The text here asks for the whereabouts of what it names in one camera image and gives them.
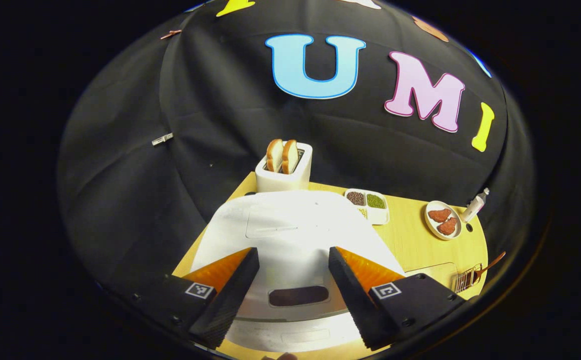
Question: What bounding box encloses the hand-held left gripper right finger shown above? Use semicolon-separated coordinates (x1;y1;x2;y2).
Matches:
328;246;467;351

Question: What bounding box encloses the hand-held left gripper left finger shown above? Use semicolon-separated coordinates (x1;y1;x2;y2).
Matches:
130;247;261;350

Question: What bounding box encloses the white rice cooker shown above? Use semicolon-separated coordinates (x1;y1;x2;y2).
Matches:
190;190;406;353

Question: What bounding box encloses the metal wire chopstick holder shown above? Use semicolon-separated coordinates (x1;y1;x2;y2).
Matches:
452;263;484;294

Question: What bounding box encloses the white divided dish of beans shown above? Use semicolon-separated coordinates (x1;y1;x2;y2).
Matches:
344;188;390;226

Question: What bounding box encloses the white round plate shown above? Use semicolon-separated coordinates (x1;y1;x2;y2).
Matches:
424;200;463;241

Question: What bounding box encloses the white toaster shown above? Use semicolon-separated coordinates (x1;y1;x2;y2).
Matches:
255;142;314;193

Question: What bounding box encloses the clear plastic bottle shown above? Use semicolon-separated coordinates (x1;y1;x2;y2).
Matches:
460;188;490;223

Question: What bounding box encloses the toast bread slice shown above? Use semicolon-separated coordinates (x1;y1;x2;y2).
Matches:
282;140;300;175
265;139;284;173

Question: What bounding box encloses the black backdrop cloth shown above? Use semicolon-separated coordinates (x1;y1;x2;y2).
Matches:
58;0;536;301

